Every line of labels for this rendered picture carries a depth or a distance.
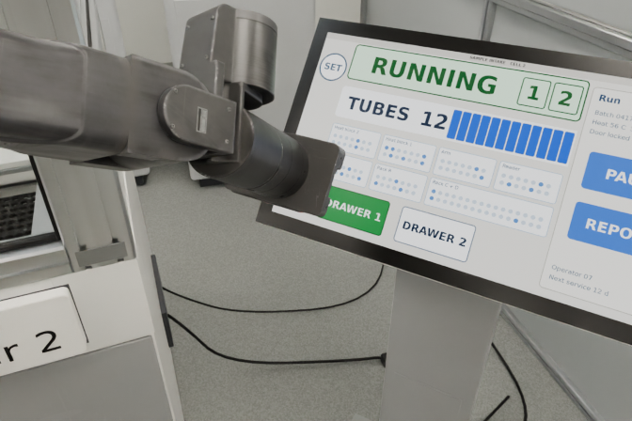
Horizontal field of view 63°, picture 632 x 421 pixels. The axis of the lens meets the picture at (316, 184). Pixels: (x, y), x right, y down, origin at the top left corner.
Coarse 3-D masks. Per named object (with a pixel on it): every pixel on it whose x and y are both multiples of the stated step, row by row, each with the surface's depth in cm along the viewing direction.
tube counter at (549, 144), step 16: (432, 112) 67; (448, 112) 66; (464, 112) 66; (480, 112) 65; (416, 128) 68; (432, 128) 67; (448, 128) 66; (464, 128) 65; (480, 128) 65; (496, 128) 64; (512, 128) 63; (528, 128) 63; (544, 128) 62; (560, 128) 61; (480, 144) 64; (496, 144) 64; (512, 144) 63; (528, 144) 62; (544, 144) 62; (560, 144) 61; (544, 160) 61; (560, 160) 61
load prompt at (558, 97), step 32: (352, 64) 72; (384, 64) 71; (416, 64) 69; (448, 64) 67; (480, 64) 66; (448, 96) 67; (480, 96) 65; (512, 96) 64; (544, 96) 63; (576, 96) 61
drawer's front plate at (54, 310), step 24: (0, 312) 64; (24, 312) 65; (48, 312) 67; (72, 312) 68; (0, 336) 66; (24, 336) 67; (48, 336) 69; (72, 336) 70; (0, 360) 68; (24, 360) 69; (48, 360) 70
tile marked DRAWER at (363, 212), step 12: (336, 192) 70; (348, 192) 69; (336, 204) 70; (348, 204) 69; (360, 204) 68; (372, 204) 68; (384, 204) 67; (324, 216) 70; (336, 216) 69; (348, 216) 69; (360, 216) 68; (372, 216) 68; (384, 216) 67; (360, 228) 68; (372, 228) 67
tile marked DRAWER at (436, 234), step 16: (400, 224) 66; (416, 224) 65; (432, 224) 65; (448, 224) 64; (464, 224) 63; (400, 240) 66; (416, 240) 65; (432, 240) 64; (448, 240) 64; (464, 240) 63; (448, 256) 63; (464, 256) 63
